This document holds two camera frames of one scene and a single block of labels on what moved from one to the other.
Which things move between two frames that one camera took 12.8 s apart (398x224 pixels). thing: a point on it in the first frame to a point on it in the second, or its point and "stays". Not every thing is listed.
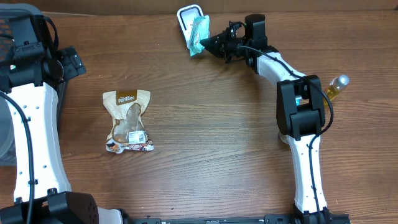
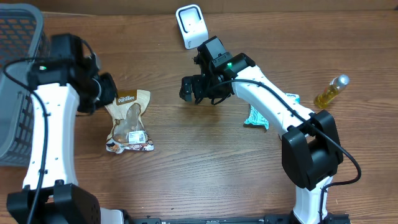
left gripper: [72, 63] to [111, 92]
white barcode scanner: [186, 14] stays
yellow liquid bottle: [335, 87] stays
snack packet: [127, 108] stays
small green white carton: [298, 101] stays
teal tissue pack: [200, 31] to [256, 119]
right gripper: [220, 44] to [199, 82]
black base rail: [328, 218] stays
